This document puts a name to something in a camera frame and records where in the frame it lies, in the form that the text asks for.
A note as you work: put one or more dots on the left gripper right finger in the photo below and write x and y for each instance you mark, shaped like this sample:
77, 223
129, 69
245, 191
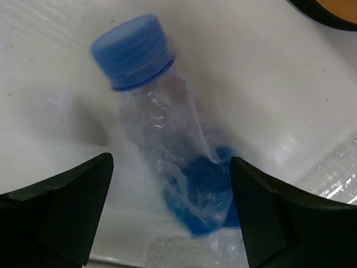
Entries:
284, 226

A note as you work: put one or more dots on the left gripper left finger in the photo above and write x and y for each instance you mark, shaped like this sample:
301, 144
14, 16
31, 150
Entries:
53, 223

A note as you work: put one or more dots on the blue label blue cap bottle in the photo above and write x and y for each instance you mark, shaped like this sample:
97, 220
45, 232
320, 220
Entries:
188, 154

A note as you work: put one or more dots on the orange cylindrical bin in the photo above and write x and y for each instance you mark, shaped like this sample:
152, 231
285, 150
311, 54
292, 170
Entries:
316, 12

